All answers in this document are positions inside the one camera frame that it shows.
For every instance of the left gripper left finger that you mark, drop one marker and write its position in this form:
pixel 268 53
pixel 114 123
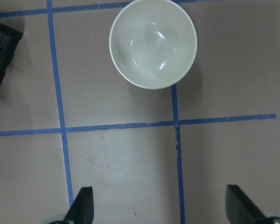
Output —
pixel 80 212

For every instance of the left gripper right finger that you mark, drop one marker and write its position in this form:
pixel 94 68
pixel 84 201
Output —
pixel 240 209

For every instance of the white ceramic bowl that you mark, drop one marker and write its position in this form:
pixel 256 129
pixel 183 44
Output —
pixel 153 43

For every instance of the black dish rack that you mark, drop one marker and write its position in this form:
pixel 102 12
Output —
pixel 9 39

